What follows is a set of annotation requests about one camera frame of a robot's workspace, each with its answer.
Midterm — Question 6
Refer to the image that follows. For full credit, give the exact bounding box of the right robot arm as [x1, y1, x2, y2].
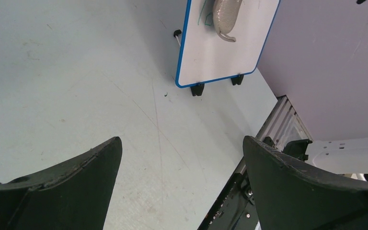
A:
[283, 138, 368, 181]

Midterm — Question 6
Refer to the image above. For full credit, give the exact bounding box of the grey eraser sponge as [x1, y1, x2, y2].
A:
[212, 0, 242, 42]

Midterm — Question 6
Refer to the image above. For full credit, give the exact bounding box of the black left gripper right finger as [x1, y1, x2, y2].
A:
[242, 136, 368, 230]

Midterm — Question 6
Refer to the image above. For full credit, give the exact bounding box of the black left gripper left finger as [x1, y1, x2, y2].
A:
[0, 137, 122, 230]

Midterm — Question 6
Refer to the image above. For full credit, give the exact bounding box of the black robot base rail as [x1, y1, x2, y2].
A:
[198, 172, 260, 230]

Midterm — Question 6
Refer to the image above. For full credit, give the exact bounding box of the blue framed small whiteboard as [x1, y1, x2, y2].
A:
[174, 0, 280, 96]

